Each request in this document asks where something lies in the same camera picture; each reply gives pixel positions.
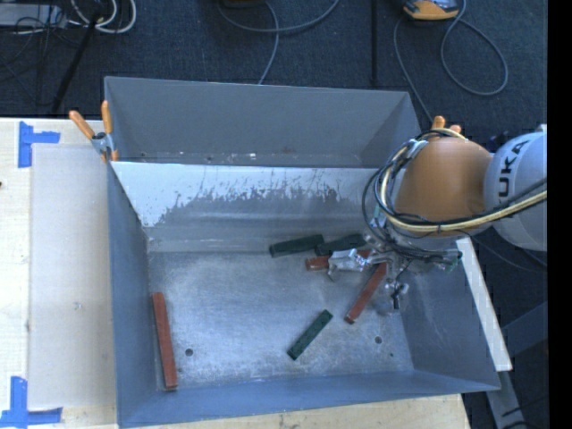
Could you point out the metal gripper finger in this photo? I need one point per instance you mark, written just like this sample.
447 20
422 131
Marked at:
350 255
346 266

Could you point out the dark green flat block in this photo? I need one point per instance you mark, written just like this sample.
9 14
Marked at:
342 243
309 334
296 245

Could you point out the red-brown flat block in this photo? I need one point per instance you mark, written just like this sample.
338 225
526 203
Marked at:
316 263
164 342
365 294

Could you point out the grey metal bin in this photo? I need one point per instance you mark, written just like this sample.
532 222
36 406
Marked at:
250 311

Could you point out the black cylinder on white bracket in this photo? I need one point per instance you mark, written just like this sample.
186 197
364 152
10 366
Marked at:
397 291

